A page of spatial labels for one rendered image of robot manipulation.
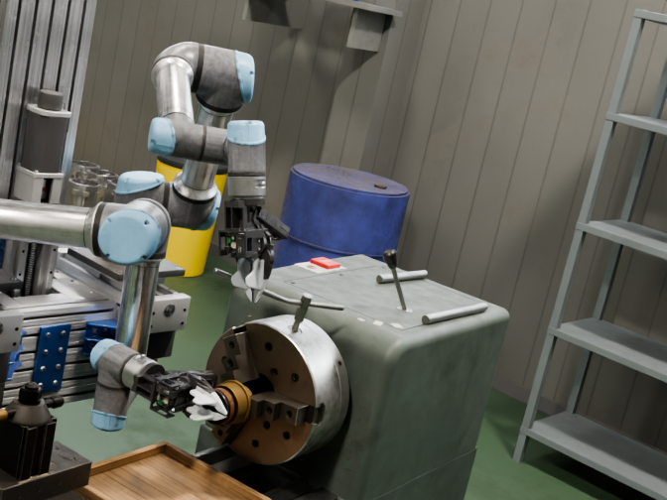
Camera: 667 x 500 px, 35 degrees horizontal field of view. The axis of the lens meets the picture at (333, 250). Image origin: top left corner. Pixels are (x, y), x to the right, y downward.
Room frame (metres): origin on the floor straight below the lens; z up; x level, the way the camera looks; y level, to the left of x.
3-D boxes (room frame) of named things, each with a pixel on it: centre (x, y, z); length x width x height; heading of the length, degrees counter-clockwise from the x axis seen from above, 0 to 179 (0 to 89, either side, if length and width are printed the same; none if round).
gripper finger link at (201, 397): (2.02, 0.19, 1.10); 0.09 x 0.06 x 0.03; 56
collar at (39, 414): (1.74, 0.47, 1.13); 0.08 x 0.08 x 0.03
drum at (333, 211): (5.72, -0.01, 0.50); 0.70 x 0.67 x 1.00; 141
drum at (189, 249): (6.68, 0.99, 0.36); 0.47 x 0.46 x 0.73; 51
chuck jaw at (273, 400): (2.10, 0.03, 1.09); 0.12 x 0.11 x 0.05; 57
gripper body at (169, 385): (2.08, 0.28, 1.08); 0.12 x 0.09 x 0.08; 56
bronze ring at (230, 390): (2.09, 0.15, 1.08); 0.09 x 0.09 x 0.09; 57
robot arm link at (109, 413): (2.19, 0.41, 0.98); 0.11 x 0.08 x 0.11; 179
